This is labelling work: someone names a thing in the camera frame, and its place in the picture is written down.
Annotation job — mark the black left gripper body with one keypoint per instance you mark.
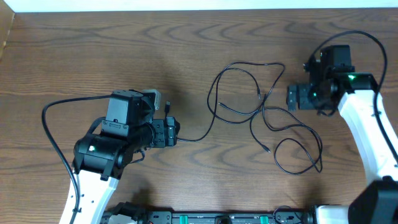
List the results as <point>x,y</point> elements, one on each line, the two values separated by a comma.
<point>152,132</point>

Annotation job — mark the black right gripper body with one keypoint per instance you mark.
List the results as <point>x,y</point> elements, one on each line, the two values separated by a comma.
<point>311,97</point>

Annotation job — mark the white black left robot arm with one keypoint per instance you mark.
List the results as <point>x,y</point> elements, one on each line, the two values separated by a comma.
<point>101,155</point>

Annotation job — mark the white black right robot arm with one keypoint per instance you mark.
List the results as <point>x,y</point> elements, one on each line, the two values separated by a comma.
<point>354,96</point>

